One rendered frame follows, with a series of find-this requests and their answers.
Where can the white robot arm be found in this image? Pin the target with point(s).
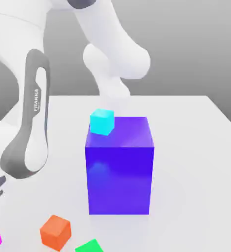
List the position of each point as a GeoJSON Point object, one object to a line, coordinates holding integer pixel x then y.
{"type": "Point", "coordinates": [12, 59]}

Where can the small orange cube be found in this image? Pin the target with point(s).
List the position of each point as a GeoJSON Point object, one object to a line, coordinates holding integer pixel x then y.
{"type": "Point", "coordinates": [55, 233]}

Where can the small green cube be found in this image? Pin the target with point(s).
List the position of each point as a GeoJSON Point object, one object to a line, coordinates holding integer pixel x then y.
{"type": "Point", "coordinates": [89, 247]}

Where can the small cyan cube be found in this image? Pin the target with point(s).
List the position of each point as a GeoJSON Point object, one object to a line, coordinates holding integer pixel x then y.
{"type": "Point", "coordinates": [101, 122]}

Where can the large blue box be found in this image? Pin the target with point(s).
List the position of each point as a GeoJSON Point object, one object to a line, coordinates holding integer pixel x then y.
{"type": "Point", "coordinates": [119, 177]}

